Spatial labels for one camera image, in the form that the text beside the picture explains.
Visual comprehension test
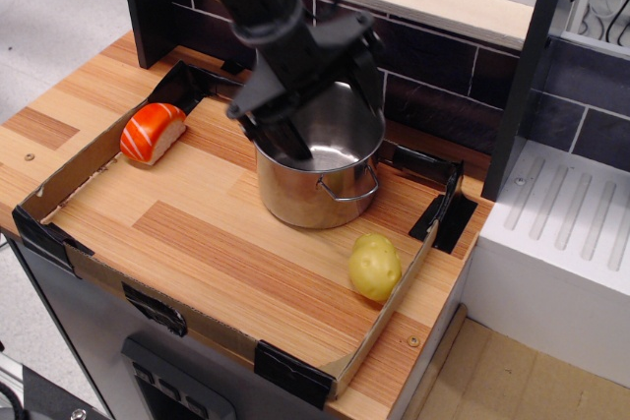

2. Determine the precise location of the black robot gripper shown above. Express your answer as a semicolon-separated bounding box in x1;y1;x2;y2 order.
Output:
225;1;384;160

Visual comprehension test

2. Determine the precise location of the stainless steel pot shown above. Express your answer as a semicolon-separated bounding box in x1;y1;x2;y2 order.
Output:
255;82;385;229

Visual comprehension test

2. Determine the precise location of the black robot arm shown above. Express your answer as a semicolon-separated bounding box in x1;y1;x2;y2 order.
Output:
219;0;383;160

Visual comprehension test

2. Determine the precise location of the cardboard fence with black tape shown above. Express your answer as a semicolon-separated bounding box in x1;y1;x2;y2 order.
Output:
1;59;490;419

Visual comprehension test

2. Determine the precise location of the salmon nigiri sushi toy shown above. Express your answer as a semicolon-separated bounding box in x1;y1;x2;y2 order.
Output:
119;102;187;165

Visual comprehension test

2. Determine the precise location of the yellow potato toy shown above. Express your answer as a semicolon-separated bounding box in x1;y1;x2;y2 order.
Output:
348;233;402;302

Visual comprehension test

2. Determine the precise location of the white ribbed sink drainboard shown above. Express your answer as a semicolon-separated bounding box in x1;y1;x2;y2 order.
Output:
481;141;629;294

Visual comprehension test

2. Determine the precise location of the black control panel with buttons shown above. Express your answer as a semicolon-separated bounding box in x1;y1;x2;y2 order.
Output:
121;337;237;420

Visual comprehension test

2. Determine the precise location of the dark grey vertical post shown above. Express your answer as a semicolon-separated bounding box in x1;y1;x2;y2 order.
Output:
482;0;572;201

